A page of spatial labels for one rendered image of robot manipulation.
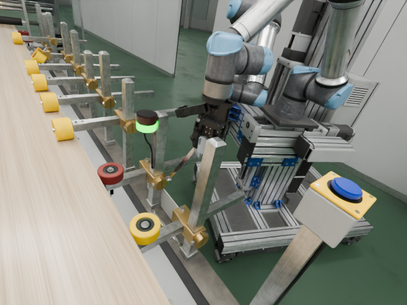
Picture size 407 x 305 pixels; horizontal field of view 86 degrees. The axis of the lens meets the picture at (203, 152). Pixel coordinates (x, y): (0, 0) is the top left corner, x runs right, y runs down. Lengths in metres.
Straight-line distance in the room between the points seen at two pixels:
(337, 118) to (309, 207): 1.20
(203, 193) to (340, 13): 0.68
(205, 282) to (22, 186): 0.60
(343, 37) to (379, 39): 2.21
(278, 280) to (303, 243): 0.12
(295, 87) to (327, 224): 0.81
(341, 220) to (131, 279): 0.42
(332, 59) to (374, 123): 2.25
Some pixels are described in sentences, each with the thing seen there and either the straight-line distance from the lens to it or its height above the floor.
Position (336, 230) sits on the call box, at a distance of 0.37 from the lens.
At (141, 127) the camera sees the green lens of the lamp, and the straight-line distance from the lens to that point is 0.67.
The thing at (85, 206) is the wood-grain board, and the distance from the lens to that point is 0.69.
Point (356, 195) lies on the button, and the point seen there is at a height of 1.23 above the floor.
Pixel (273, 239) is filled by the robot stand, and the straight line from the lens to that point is 1.62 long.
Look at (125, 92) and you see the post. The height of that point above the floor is 1.09.
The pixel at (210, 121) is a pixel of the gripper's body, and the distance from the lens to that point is 0.61.
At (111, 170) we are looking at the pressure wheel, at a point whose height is 0.91.
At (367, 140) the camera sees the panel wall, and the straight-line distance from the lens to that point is 3.22.
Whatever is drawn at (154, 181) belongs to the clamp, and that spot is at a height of 0.86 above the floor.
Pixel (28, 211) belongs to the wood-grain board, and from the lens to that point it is 0.72.
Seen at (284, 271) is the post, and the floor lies 1.02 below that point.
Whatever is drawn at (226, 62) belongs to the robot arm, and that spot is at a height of 1.30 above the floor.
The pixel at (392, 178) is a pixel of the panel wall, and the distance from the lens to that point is 3.31.
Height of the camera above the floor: 1.40
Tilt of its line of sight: 33 degrees down
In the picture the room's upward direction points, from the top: 13 degrees clockwise
